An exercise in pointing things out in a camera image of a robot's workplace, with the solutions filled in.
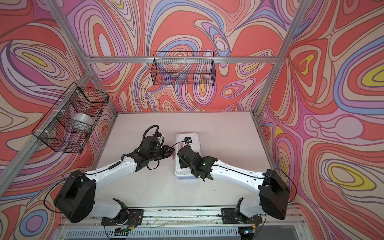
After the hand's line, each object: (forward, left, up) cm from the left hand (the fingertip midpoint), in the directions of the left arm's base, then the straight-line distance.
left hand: (176, 149), depth 85 cm
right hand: (-6, -6, +1) cm, 9 cm away
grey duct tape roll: (+7, +45, +20) cm, 50 cm away
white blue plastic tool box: (-3, -5, +14) cm, 15 cm away
